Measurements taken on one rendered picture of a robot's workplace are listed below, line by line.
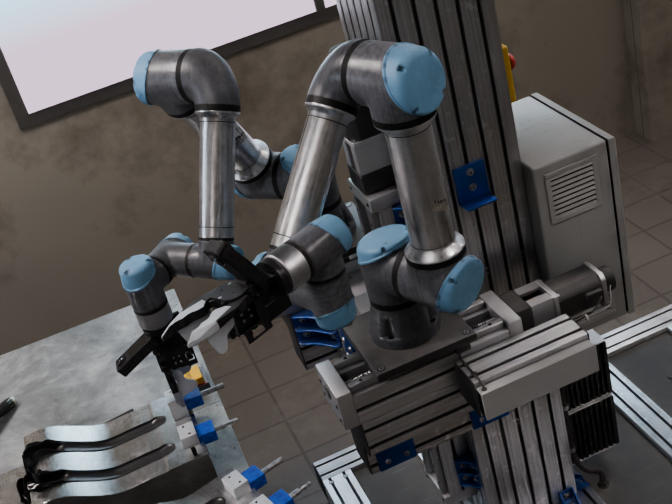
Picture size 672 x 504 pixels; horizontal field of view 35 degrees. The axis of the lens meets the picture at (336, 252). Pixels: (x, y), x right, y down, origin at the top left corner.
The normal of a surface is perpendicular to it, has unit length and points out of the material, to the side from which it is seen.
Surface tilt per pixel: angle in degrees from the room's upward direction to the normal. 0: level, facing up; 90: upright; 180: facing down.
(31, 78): 90
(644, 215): 0
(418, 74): 82
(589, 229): 90
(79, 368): 0
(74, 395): 0
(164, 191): 90
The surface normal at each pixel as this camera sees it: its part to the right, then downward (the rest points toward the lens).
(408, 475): -0.24, -0.83
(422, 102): 0.66, 0.10
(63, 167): 0.34, 0.41
